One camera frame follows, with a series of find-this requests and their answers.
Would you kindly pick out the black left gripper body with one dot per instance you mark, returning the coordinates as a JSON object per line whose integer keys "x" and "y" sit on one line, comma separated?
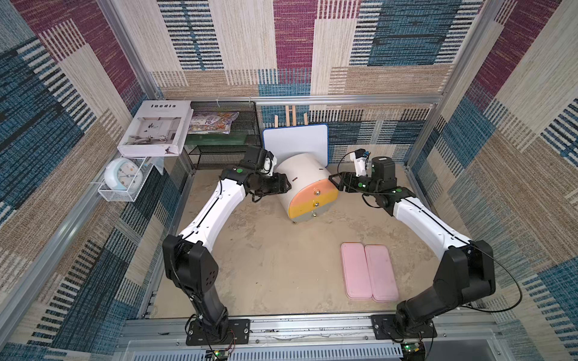
{"x": 269, "y": 185}

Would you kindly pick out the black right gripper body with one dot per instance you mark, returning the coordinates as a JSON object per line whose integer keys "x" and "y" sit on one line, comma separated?
{"x": 342, "y": 181}

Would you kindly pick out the yellow drawer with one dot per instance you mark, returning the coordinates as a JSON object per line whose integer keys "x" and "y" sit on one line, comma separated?
{"x": 306, "y": 202}

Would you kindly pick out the orange drawer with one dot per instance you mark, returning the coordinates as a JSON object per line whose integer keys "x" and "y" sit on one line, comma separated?
{"x": 322, "y": 185}

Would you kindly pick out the white round drawer cabinet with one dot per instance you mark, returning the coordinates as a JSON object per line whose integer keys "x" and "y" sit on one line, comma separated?
{"x": 301, "y": 170}

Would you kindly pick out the grey green drawer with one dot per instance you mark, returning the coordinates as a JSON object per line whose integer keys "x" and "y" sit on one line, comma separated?
{"x": 311, "y": 215}

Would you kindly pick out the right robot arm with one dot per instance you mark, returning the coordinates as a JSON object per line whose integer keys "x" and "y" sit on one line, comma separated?
{"x": 466, "y": 272}

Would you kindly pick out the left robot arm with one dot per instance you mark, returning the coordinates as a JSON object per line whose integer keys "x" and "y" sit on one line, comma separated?
{"x": 188, "y": 258}

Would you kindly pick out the blue framed whiteboard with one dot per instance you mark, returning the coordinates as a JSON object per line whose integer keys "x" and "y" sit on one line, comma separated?
{"x": 290, "y": 141}

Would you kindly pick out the colourful snack bag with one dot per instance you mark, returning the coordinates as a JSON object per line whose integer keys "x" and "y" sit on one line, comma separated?
{"x": 212, "y": 122}

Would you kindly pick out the pink tray left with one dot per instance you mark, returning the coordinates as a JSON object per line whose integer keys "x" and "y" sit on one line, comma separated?
{"x": 355, "y": 271}

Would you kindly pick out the pink tray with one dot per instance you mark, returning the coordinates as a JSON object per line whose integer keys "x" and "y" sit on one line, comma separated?
{"x": 355, "y": 271}
{"x": 381, "y": 272}

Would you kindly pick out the pink tray right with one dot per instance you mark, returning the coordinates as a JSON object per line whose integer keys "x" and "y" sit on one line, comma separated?
{"x": 381, "y": 272}

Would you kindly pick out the white magazine book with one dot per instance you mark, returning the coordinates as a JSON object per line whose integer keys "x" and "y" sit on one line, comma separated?
{"x": 158, "y": 129}

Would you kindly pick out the white alarm clock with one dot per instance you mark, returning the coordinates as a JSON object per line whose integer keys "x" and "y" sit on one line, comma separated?
{"x": 123, "y": 174}

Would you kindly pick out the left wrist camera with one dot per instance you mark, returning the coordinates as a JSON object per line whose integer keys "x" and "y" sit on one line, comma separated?
{"x": 259, "y": 160}

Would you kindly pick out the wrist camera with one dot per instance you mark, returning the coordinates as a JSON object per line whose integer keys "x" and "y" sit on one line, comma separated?
{"x": 259, "y": 160}
{"x": 360, "y": 159}

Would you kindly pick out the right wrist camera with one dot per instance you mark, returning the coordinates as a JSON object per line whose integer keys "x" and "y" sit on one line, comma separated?
{"x": 360, "y": 159}

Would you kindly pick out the black wire shelf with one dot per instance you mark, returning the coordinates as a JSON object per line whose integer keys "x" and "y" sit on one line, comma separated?
{"x": 215, "y": 150}

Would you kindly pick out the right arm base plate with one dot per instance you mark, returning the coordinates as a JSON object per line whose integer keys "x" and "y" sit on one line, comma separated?
{"x": 391, "y": 327}

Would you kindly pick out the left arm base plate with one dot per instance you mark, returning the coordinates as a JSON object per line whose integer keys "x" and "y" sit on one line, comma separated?
{"x": 231, "y": 332}

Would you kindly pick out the white wire basket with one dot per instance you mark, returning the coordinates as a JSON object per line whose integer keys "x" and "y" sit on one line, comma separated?
{"x": 147, "y": 165}

